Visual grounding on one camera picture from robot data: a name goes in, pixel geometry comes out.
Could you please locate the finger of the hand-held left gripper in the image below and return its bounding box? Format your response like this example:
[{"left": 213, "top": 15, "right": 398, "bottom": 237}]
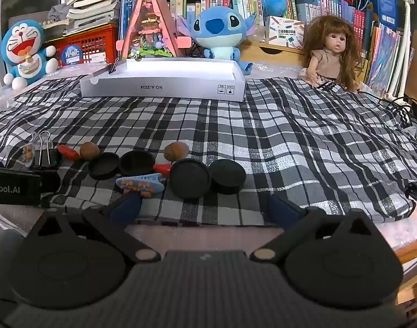
[{"left": 40, "top": 170, "right": 61, "bottom": 198}]

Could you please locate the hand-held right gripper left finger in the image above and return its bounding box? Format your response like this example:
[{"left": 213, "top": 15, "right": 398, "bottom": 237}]
[{"left": 26, "top": 193, "right": 161, "bottom": 264}]

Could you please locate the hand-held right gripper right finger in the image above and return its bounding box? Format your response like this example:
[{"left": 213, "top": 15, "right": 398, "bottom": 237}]
[{"left": 250, "top": 194, "right": 394, "bottom": 263}]

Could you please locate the large black binder clip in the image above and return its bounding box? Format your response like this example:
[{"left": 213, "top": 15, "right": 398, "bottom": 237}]
[{"left": 31, "top": 130, "right": 60, "bottom": 171}]

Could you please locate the small cartoon figure magnet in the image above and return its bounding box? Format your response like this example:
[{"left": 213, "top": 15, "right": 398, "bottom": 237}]
[{"left": 22, "top": 143, "right": 37, "bottom": 169}]

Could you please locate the round black lid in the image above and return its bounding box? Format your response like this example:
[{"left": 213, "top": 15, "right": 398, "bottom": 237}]
[
  {"left": 119, "top": 150, "right": 156, "bottom": 177},
  {"left": 87, "top": 153, "right": 121, "bottom": 180},
  {"left": 208, "top": 159, "right": 247, "bottom": 195},
  {"left": 169, "top": 158, "right": 211, "bottom": 200}
]

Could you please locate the white cardboard box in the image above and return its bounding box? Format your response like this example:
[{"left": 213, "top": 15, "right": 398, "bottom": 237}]
[{"left": 79, "top": 57, "right": 247, "bottom": 102}]

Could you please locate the black white checked cloth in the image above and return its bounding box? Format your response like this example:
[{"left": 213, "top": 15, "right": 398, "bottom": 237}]
[{"left": 0, "top": 74, "right": 417, "bottom": 228}]

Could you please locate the blue robot cat plush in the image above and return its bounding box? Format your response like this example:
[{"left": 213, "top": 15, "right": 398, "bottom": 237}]
[{"left": 1, "top": 20, "right": 60, "bottom": 90}]

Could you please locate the red crate with round sticker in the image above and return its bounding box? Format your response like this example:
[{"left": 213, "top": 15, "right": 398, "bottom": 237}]
[{"left": 46, "top": 24, "right": 122, "bottom": 66}]

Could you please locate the long-haired doll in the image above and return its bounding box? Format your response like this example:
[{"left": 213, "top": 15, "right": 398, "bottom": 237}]
[{"left": 298, "top": 15, "right": 363, "bottom": 93}]

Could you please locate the wooden drawer box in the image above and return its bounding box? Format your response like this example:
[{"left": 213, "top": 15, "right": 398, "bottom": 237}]
[{"left": 237, "top": 39, "right": 309, "bottom": 68}]

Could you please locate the grey cloth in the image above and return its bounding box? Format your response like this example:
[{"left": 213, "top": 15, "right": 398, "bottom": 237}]
[{"left": 48, "top": 3, "right": 71, "bottom": 23}]

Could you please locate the printed white carton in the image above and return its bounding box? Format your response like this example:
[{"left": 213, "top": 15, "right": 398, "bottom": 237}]
[{"left": 264, "top": 15, "right": 305, "bottom": 51}]

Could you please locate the stack of books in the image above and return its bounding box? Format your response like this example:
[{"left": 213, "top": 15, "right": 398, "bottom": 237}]
[{"left": 66, "top": 0, "right": 126, "bottom": 31}]

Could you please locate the pink triangular diorama house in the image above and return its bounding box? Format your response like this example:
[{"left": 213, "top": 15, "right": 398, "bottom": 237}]
[{"left": 116, "top": 0, "right": 193, "bottom": 59}]

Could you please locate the row of thin leaning books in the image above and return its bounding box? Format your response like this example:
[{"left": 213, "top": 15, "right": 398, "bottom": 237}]
[{"left": 365, "top": 20, "right": 416, "bottom": 93}]

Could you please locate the row of tall blue books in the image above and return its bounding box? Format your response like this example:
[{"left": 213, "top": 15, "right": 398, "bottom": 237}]
[{"left": 119, "top": 0, "right": 142, "bottom": 58}]

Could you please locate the blue big-eared plush toy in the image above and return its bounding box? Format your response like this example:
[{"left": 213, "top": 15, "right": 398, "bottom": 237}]
[{"left": 176, "top": 6, "right": 259, "bottom": 76}]

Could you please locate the row of shelf books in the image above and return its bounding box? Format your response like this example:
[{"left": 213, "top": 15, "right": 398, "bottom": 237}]
[{"left": 165, "top": 0, "right": 370, "bottom": 43}]

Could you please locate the blue plush ball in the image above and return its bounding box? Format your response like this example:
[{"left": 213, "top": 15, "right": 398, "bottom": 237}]
[{"left": 264, "top": 0, "right": 288, "bottom": 17}]

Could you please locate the white pole rack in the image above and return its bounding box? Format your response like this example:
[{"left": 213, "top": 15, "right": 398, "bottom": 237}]
[{"left": 385, "top": 0, "right": 414, "bottom": 99}]

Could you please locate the black cable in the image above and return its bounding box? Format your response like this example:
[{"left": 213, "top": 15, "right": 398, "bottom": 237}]
[{"left": 361, "top": 90, "right": 417, "bottom": 128}]

